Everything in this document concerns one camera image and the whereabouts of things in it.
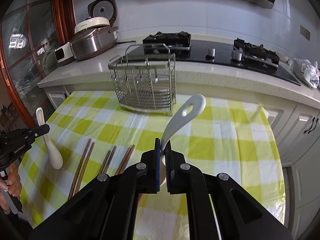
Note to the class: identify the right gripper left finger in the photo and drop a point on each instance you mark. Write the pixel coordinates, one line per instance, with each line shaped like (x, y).
(106, 207)

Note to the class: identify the red framed glass door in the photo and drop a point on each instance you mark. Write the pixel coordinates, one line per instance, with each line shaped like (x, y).
(31, 31)

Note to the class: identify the black gas stove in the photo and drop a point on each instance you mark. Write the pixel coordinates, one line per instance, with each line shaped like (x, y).
(239, 54)

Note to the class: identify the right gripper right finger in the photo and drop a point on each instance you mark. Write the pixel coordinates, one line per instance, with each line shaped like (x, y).
(218, 207)

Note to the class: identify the white small appliance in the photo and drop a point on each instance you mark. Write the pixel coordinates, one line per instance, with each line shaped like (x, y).
(64, 54)

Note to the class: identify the steel wire utensil rack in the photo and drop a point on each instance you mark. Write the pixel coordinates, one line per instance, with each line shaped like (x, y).
(144, 78)

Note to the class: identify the silver rice cooker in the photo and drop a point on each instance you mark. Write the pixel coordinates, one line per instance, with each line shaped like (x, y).
(92, 37)

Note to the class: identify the white ceramic spoon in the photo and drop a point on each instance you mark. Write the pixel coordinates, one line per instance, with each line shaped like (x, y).
(54, 154)
(192, 108)

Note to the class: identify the brown wooden chopstick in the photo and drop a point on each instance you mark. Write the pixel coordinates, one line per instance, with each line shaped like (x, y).
(122, 161)
(104, 162)
(127, 159)
(73, 185)
(110, 158)
(83, 166)

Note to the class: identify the green white checkered tablecloth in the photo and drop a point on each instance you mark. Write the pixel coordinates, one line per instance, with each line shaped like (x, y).
(228, 136)

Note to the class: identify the wall power socket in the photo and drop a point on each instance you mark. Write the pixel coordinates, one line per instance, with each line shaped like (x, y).
(304, 32)

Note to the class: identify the person's left hand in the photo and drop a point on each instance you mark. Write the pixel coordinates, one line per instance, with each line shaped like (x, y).
(13, 186)

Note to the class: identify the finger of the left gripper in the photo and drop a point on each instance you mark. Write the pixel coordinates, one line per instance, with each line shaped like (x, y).
(24, 134)

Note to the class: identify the white plastic bag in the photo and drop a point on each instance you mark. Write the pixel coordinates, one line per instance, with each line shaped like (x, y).
(307, 72)

